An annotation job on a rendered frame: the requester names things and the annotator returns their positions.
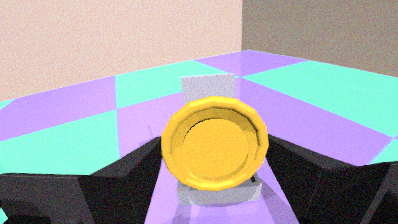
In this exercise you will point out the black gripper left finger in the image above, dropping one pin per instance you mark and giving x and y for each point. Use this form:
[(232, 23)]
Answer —
[(119, 193)]

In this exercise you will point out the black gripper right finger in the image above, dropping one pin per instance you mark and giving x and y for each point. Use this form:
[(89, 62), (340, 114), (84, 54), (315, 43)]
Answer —
[(325, 190)]

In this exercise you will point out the yellow plate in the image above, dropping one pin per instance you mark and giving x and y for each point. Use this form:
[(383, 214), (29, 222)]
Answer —
[(214, 143)]

